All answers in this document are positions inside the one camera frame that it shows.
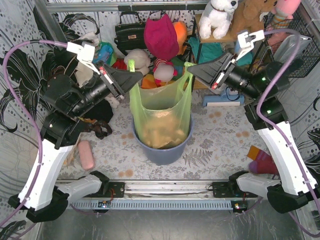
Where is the green plastic trash bag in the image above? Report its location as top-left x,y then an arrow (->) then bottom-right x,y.
129,62 -> 194,139

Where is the blue plastic trash bin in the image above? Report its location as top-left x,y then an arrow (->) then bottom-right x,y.
131,115 -> 195,166

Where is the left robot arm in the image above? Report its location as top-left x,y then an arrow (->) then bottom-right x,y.
8,62 -> 143,223

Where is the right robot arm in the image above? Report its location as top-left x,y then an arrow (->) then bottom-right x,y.
187,52 -> 320,214

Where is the dark patterned bag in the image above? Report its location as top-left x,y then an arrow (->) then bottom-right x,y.
80,99 -> 114,140

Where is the colourful cartoon fabric bag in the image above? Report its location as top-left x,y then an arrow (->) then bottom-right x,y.
92,42 -> 117,66

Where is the cream canvas tote bag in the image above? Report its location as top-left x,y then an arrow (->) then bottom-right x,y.
63,55 -> 94,88

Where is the silver foil bag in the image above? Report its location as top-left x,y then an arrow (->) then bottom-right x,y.
273,34 -> 312,63

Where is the magenta fabric bag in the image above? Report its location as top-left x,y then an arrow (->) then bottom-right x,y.
143,13 -> 179,60

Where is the teal folded cloth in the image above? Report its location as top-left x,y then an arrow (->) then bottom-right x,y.
188,37 -> 253,66

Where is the white plush bear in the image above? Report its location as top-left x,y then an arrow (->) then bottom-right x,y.
112,49 -> 151,76

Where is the blue floor mop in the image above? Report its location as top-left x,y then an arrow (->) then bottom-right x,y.
202,86 -> 245,107

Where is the white pink plush doll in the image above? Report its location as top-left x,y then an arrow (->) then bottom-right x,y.
153,58 -> 178,87

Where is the black leather handbag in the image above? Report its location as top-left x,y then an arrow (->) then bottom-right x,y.
114,11 -> 147,56

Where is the white plush dog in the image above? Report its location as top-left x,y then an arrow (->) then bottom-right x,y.
198,0 -> 239,40

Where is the brown teddy bear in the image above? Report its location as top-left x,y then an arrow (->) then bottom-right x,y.
230,0 -> 278,39

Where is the orange plush toy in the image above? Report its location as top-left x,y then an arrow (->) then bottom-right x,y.
173,21 -> 187,55

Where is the crumpled printed waste paper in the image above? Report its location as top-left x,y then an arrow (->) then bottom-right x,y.
138,110 -> 190,149

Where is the black round hat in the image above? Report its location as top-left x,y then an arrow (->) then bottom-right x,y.
53,46 -> 76,66

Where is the pink glasses case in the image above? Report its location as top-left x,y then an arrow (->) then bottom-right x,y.
77,140 -> 95,171

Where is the pink plush toy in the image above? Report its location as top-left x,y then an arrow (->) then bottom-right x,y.
271,0 -> 301,27

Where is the orange purple sock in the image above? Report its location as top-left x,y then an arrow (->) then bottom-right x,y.
247,145 -> 279,175

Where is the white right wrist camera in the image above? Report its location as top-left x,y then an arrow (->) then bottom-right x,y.
235,30 -> 265,61

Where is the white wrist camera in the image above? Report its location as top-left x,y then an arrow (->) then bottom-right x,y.
235,30 -> 265,61
66,42 -> 100,75

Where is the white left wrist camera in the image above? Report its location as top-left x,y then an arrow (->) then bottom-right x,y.
66,42 -> 100,75

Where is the black wire basket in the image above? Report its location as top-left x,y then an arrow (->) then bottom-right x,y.
266,12 -> 320,78

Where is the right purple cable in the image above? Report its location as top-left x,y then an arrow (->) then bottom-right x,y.
244,27 -> 320,238

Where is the purple cable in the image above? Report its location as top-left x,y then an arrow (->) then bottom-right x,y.
0,39 -> 108,233
244,27 -> 320,238

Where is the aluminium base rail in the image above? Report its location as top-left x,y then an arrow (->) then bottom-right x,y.
54,178 -> 276,201

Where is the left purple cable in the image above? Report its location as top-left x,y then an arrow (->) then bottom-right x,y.
0,39 -> 108,233

